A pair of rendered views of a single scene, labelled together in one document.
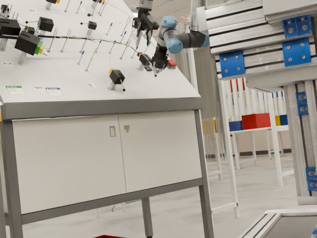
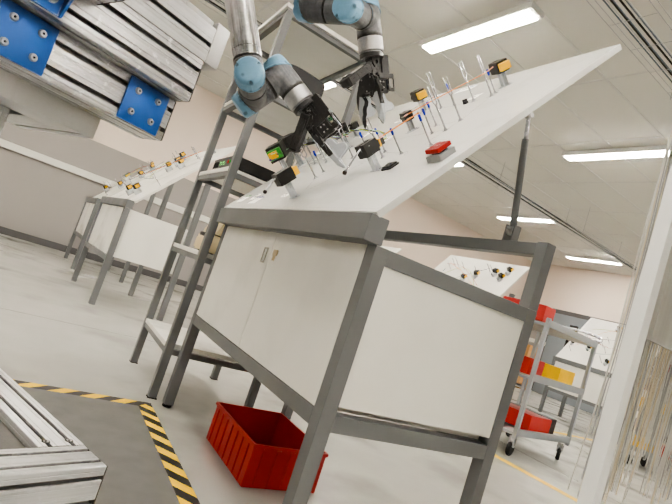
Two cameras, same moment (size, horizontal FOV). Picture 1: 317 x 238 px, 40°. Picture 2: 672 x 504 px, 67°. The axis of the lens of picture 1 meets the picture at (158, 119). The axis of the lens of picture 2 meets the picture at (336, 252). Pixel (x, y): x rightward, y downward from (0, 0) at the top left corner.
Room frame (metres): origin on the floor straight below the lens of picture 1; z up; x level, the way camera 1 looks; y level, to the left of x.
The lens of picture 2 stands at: (2.75, -1.40, 0.66)
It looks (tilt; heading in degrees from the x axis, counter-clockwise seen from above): 5 degrees up; 102
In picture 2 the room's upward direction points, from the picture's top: 19 degrees clockwise
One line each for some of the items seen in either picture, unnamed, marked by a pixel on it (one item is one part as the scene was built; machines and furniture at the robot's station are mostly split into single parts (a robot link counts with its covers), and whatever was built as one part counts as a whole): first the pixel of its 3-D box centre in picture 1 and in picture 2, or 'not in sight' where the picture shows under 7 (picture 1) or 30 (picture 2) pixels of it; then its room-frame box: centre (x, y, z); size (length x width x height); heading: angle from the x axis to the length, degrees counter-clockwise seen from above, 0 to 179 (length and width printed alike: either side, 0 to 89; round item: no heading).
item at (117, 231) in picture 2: not in sight; (151, 216); (0.11, 2.84, 0.83); 1.18 x 0.72 x 1.65; 136
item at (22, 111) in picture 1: (119, 107); (277, 221); (2.20, 0.19, 0.83); 1.18 x 0.05 x 0.06; 131
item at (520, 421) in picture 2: not in sight; (532, 378); (3.68, 2.88, 0.54); 0.99 x 0.50 x 1.08; 51
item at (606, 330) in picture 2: not in sight; (602, 374); (5.42, 6.72, 0.83); 1.18 x 0.72 x 1.65; 135
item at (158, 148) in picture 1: (162, 148); (294, 304); (2.39, 0.00, 0.60); 0.55 x 0.03 x 0.39; 131
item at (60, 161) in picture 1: (73, 159); (234, 278); (2.03, 0.41, 0.60); 0.55 x 0.02 x 0.39; 131
